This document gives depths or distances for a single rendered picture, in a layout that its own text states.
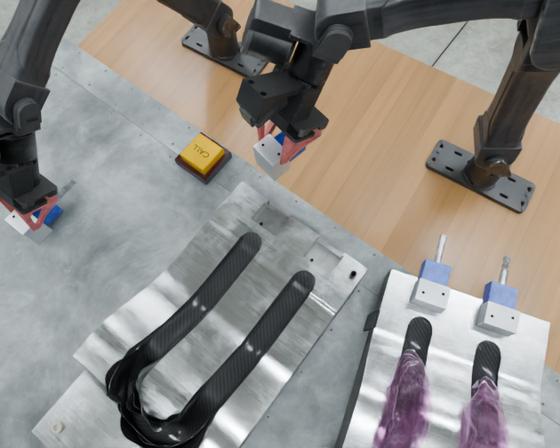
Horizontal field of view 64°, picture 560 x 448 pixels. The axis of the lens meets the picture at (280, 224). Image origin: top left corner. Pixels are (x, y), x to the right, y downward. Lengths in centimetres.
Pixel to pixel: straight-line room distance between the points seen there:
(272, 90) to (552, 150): 64
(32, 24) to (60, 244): 40
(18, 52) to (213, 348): 49
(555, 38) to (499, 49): 174
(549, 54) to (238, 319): 54
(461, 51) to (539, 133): 127
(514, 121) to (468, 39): 159
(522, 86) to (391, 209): 32
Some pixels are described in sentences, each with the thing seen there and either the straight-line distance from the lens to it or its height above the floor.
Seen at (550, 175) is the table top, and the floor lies 80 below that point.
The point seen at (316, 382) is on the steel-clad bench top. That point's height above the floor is 80.
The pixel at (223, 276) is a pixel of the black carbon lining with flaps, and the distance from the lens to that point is 73.
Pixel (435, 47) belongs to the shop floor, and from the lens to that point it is 226.
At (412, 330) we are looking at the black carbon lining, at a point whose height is 85.
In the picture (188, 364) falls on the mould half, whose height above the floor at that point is 92.
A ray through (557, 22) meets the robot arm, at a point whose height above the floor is 122.
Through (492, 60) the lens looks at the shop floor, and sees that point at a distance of 229.
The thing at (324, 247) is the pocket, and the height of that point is 87.
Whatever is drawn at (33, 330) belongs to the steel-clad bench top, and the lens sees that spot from 91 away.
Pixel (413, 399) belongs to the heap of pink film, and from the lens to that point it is 69.
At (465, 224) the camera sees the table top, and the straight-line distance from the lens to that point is 90.
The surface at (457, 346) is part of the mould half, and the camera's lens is 78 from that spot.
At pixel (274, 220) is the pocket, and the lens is 77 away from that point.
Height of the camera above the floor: 158
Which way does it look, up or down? 68 degrees down
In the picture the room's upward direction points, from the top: 3 degrees counter-clockwise
